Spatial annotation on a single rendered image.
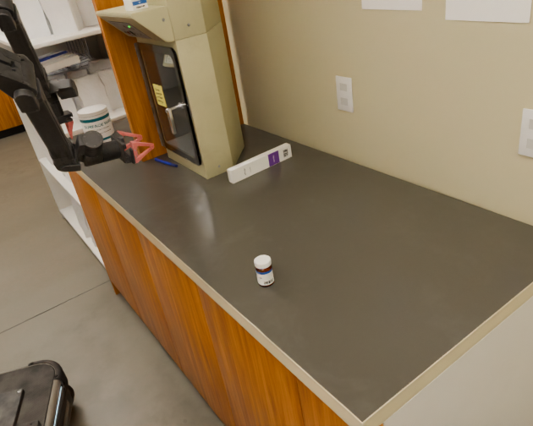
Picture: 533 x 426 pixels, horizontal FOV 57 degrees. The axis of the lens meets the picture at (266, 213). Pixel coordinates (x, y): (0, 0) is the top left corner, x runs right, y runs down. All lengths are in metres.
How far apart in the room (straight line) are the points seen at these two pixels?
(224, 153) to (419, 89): 0.69
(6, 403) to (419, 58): 1.88
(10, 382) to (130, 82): 1.30
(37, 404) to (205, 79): 1.37
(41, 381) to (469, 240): 1.71
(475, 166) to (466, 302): 0.45
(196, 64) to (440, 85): 0.74
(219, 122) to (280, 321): 0.84
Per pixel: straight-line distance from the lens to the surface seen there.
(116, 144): 1.56
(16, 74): 1.20
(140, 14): 1.54
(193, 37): 1.61
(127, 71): 1.93
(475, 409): 1.23
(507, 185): 1.39
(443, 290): 1.12
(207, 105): 1.66
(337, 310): 1.07
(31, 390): 2.24
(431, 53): 1.40
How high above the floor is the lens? 1.65
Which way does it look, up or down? 30 degrees down
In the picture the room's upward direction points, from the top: 10 degrees counter-clockwise
